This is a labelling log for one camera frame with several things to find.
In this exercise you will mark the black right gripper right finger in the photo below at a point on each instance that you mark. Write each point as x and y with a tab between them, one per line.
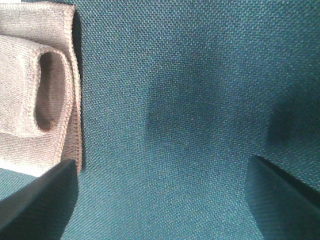
283	207

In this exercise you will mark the black table cloth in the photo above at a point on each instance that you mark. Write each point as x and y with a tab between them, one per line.
176	97

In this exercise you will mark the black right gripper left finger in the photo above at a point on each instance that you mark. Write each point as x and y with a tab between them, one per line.
42	209

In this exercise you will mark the orange-brown towel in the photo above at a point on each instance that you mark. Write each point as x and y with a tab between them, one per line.
40	87

